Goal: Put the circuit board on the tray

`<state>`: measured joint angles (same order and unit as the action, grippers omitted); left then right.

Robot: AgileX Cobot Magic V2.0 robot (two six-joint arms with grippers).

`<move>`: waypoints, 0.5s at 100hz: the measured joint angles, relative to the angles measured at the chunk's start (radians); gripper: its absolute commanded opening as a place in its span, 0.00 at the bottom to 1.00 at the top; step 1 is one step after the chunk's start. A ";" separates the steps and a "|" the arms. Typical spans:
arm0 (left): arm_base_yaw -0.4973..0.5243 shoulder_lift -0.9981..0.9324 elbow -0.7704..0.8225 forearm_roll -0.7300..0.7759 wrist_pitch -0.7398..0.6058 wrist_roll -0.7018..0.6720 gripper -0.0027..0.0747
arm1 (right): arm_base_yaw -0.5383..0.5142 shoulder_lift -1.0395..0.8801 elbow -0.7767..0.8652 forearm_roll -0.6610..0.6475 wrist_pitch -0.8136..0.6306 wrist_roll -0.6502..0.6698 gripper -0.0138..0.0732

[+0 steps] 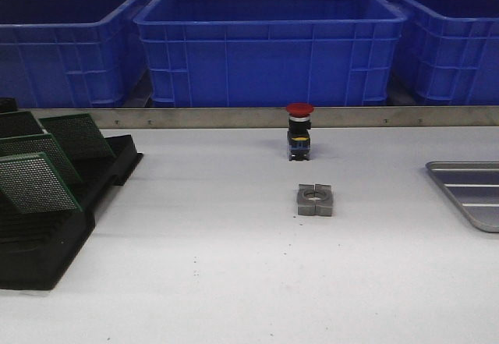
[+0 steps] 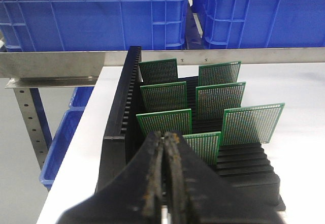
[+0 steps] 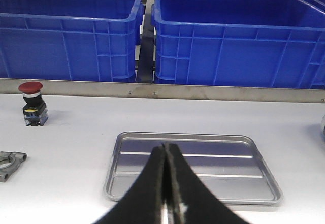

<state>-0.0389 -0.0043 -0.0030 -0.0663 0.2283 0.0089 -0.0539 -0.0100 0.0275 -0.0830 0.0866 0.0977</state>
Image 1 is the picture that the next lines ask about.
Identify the centre blue plastic crate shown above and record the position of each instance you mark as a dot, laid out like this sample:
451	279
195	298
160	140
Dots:
269	53

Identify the grey metal clamp block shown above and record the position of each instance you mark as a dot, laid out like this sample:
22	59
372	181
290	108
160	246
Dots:
315	200

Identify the black slotted board rack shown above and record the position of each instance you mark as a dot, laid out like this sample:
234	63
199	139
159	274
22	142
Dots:
37	248

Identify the right blue plastic crate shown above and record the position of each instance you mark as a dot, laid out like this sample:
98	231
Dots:
448	51

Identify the green perforated board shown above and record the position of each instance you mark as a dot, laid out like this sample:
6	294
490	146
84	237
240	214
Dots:
43	143
32	184

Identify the rear left green board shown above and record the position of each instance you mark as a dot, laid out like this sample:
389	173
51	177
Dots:
18	124

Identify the blue plastic crate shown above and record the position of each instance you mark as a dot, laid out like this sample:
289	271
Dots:
70	53
448	51
269	53

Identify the front green perforated board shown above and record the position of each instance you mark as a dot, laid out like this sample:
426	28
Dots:
32	184

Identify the red emergency stop button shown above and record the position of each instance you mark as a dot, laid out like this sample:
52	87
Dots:
299	124

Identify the left blue plastic crate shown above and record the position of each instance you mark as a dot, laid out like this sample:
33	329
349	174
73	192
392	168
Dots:
70	53

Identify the rear right green board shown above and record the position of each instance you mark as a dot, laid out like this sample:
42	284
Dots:
78	136

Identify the silver metal tray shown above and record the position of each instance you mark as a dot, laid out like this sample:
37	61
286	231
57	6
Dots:
472	186

